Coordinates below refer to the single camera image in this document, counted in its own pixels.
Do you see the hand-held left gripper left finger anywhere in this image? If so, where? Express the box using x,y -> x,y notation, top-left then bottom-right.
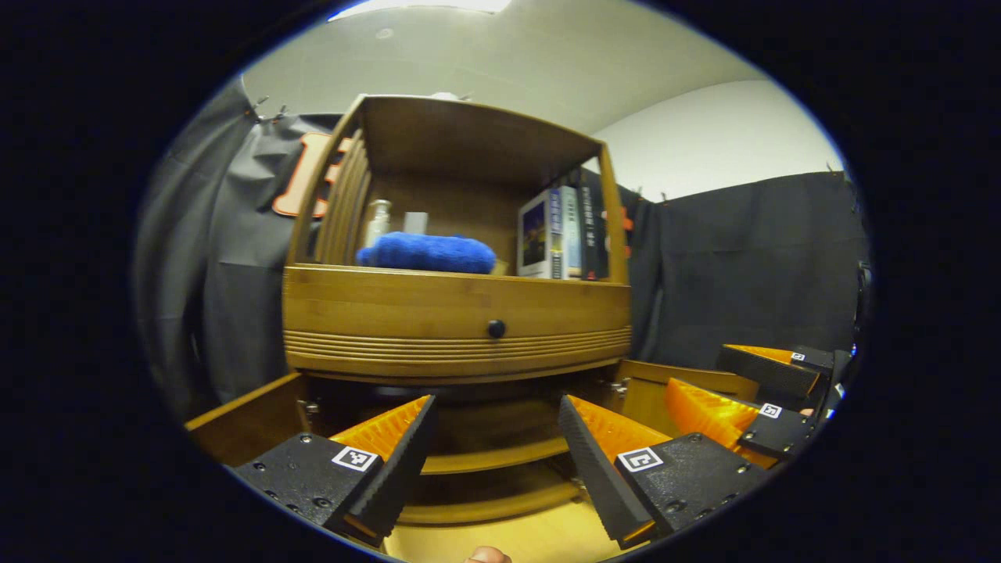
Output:
229,394 -> 438,548

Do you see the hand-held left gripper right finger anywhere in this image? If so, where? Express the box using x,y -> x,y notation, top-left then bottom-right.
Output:
557,394 -> 773,550

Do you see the wooden double-door shoe cabinet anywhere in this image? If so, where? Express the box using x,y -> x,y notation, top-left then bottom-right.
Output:
184,94 -> 759,526

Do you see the black backdrop cloth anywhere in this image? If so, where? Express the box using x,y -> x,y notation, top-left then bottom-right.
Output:
133,78 -> 870,423

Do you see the blue folded towel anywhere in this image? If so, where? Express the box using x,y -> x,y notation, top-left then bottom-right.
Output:
356,231 -> 497,274

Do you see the pale grey spine book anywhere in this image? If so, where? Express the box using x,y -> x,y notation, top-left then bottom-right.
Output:
563,186 -> 586,279

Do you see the blue spine picture-cover book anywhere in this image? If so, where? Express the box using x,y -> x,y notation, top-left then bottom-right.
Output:
518,188 -> 565,280

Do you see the clear pump bottle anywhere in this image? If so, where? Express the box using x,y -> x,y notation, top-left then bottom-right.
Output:
364,199 -> 393,249

